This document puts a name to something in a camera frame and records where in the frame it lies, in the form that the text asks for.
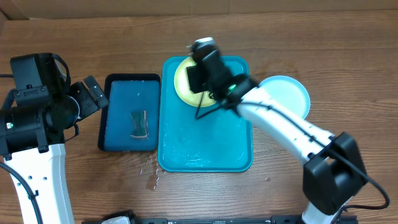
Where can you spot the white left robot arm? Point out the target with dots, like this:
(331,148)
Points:
(34,118)

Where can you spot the blue serving tray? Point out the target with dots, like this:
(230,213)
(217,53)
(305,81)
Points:
(219,142)

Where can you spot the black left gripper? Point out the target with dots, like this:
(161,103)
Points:
(79,91)

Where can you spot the light blue plate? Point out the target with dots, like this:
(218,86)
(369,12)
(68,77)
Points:
(289,92)

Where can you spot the black water tray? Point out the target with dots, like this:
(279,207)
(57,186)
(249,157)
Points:
(127,92)

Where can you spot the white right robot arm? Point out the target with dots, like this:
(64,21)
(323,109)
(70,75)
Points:
(333,170)

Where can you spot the yellow plate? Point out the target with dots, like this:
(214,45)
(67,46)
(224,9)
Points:
(182,87)

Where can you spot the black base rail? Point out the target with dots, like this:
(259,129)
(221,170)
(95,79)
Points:
(129,217)

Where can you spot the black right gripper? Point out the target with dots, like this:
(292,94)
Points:
(195,78)

